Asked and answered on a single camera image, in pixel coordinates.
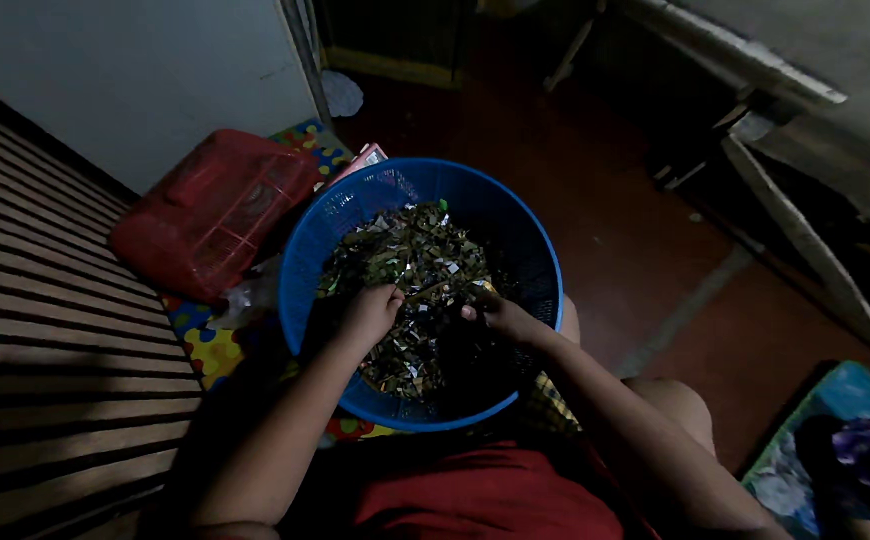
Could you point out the person's left fingers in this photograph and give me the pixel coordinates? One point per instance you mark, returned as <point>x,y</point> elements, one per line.
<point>395,296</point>

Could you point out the person's right thumb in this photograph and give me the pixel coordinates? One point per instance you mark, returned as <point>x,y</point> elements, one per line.
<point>469,312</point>

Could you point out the blue plastic basket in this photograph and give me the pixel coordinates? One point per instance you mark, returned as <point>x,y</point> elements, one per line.
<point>435,424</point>

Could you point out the clear plastic bag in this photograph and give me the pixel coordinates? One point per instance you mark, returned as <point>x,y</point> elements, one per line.
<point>244,300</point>

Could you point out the pile of shredded scraps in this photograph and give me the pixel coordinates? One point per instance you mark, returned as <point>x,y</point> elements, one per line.
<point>412,262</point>

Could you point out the wooden bench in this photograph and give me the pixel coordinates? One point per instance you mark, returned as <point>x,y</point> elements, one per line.
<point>795,217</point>

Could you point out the teal patterned mat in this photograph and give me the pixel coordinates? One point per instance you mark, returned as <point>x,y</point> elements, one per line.
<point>780,457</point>

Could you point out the grey upright post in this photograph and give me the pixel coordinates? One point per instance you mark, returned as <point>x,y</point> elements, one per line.
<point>306,56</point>

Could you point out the pink box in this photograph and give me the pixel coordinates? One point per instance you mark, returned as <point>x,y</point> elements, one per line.
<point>354,164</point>

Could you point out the slatted wooden panel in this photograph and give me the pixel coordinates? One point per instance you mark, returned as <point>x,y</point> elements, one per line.
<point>67,300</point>

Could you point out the dark cabinet with yellow base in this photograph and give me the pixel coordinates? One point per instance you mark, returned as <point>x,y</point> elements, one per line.
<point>397,37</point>

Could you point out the person's left forearm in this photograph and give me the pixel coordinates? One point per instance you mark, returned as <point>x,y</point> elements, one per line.
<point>292,424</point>

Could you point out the red plastic basket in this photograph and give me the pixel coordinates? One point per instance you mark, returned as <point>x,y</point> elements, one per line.
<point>195,210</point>

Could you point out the person's right forearm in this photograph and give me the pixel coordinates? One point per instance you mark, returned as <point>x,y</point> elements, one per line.
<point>630,420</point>

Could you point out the person's legs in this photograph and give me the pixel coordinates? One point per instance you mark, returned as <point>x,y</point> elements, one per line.
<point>671,409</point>

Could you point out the person's body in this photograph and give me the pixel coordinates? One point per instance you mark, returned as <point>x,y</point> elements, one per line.
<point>487,495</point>

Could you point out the colourful puzzle-patterned mat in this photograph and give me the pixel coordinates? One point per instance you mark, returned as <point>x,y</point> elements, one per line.
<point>214,349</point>

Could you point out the person's right fingers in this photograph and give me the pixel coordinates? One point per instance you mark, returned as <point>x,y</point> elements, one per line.
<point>487,300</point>

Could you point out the person's right hand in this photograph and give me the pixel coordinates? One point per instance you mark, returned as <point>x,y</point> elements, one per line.
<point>511,322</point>

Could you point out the white round object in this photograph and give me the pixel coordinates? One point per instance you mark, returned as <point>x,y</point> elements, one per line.
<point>343,94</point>

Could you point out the person's left hand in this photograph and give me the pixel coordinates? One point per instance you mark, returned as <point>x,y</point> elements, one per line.
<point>369,313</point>

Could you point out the thin brown strip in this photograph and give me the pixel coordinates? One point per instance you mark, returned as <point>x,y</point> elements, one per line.
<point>426,292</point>

